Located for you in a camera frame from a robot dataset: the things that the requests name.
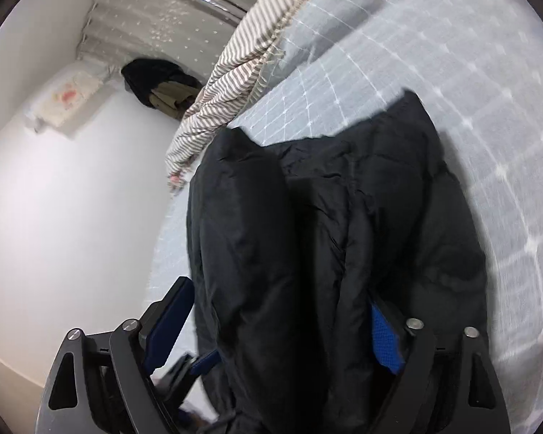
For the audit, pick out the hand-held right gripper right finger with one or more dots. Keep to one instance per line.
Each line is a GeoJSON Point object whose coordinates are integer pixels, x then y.
{"type": "Point", "coordinates": [387, 339]}

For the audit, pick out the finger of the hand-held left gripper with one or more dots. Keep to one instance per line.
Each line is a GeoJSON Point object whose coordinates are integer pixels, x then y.
{"type": "Point", "coordinates": [206, 362]}

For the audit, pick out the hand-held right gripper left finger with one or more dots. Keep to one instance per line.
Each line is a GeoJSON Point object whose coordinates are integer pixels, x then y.
{"type": "Point", "coordinates": [167, 325]}

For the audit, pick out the black quilted puffer jacket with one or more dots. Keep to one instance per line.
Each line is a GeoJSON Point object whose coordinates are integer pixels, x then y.
{"type": "Point", "coordinates": [326, 244]}

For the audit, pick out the dark clothes pile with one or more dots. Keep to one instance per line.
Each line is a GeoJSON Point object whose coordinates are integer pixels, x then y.
{"type": "Point", "coordinates": [158, 83]}

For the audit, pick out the light grey quilted bedspread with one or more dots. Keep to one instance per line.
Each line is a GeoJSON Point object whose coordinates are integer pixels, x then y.
{"type": "Point", "coordinates": [457, 99]}

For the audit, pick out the striped beige duvet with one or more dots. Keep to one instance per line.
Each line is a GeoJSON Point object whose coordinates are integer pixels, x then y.
{"type": "Point", "coordinates": [244, 68]}

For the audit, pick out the white cloth-covered wall unit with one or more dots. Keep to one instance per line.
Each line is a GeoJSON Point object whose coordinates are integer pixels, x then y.
{"type": "Point", "coordinates": [65, 99]}

